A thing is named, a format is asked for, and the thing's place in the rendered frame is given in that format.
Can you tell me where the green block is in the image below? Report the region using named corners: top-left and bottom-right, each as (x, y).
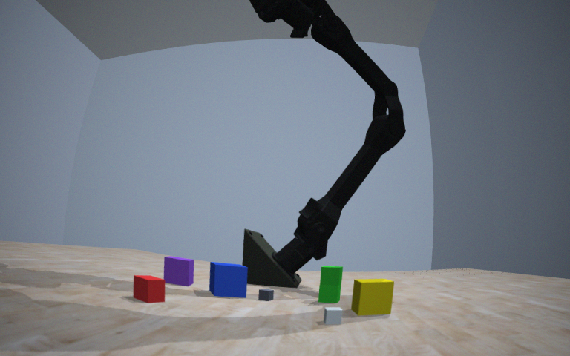
top-left (320, 266), bottom-right (343, 286)
top-left (318, 285), bottom-right (341, 303)

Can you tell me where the yellow block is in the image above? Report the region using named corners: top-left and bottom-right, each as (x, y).
top-left (351, 278), bottom-right (394, 316)

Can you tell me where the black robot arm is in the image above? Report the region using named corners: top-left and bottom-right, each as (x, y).
top-left (272, 0), bottom-right (406, 279)

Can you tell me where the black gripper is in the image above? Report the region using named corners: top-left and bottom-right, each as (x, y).
top-left (250, 0), bottom-right (301, 23)

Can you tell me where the purple block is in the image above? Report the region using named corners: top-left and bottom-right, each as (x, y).
top-left (163, 256), bottom-right (194, 286)

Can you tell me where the red block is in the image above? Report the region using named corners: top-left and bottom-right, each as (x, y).
top-left (133, 275), bottom-right (166, 303)

